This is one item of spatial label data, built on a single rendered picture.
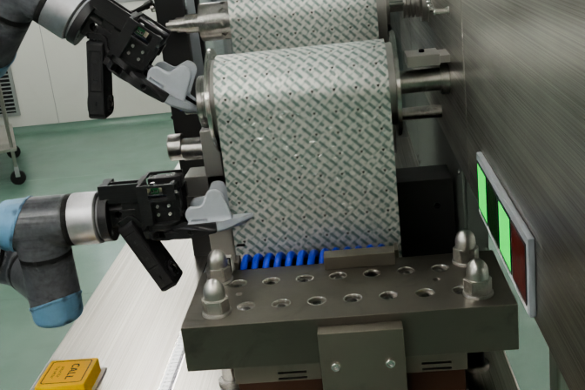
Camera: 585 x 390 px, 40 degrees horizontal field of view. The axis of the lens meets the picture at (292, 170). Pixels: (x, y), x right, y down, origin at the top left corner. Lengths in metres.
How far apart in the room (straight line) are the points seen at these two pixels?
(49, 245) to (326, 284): 0.40
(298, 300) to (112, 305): 0.47
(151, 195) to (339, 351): 0.35
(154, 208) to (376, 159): 0.31
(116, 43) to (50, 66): 6.00
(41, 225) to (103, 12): 0.31
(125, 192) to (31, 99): 6.14
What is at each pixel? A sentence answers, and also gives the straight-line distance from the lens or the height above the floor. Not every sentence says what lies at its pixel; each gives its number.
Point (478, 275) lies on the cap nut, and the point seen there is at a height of 1.06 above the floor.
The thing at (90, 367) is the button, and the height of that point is 0.92.
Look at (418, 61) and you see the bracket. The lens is 1.11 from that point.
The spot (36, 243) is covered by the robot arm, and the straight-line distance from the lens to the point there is 1.18.
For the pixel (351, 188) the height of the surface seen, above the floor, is 1.12.
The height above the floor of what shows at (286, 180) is 1.14.
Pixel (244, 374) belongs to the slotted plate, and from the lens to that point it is 1.02.
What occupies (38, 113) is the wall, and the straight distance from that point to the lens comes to 7.27.
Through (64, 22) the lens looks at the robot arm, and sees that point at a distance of 1.16.
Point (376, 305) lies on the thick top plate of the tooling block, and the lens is 0.98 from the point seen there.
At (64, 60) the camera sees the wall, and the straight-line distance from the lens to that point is 7.09.
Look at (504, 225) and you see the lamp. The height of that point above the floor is 1.20.
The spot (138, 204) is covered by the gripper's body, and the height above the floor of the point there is 1.14.
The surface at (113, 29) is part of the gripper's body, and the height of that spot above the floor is 1.36.
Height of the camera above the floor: 1.48
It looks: 17 degrees down
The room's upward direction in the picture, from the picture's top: 7 degrees counter-clockwise
